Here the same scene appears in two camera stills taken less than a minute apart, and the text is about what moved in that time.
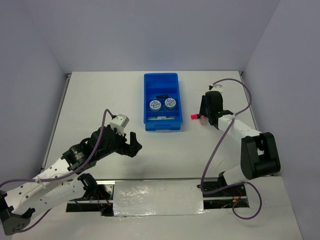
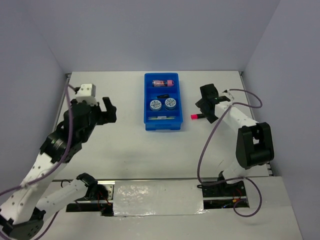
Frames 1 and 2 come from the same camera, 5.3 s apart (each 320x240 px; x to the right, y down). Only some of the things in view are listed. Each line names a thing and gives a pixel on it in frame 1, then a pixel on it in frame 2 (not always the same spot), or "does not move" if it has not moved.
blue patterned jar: [170, 103] does not move
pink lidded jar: [203, 120] to [157, 83]
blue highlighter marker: [163, 96] does not move
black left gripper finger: [134, 146] to [110, 115]
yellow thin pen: [161, 119] does not move
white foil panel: [158, 197] does not move
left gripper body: [118, 145] to [96, 119]
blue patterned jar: [155, 105] does not move
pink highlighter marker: [194, 116] does not move
